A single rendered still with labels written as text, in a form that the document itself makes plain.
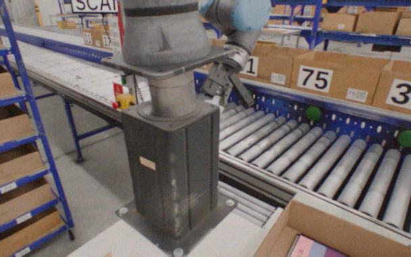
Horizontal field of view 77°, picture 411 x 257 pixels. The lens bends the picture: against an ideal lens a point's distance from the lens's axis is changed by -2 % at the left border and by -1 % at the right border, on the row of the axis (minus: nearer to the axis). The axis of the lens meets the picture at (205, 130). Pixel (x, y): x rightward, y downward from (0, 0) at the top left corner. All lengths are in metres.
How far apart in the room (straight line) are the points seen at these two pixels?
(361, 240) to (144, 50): 0.63
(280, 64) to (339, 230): 0.96
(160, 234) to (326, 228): 0.42
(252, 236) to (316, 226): 0.16
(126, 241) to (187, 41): 0.52
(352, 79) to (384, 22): 4.30
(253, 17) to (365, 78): 0.80
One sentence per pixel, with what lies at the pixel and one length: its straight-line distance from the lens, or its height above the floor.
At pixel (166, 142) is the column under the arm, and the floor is 1.05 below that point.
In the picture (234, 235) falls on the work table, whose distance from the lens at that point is 0.75.
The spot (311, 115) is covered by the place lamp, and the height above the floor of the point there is 0.80.
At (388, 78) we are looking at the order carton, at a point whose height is 1.02.
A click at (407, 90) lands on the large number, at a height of 0.99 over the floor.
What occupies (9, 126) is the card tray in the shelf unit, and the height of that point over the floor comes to 0.80.
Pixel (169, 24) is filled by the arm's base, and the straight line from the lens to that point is 0.51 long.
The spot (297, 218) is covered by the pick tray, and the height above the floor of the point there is 0.80.
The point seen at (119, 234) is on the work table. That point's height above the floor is 0.75.
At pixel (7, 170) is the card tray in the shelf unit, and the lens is 1.54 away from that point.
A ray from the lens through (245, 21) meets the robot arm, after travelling 0.66.
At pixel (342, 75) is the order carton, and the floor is 1.00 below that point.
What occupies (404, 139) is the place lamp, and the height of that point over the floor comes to 0.81.
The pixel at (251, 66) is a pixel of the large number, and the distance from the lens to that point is 1.56.
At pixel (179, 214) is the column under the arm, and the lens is 0.66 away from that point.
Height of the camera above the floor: 1.31
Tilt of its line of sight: 27 degrees down
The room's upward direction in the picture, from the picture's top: straight up
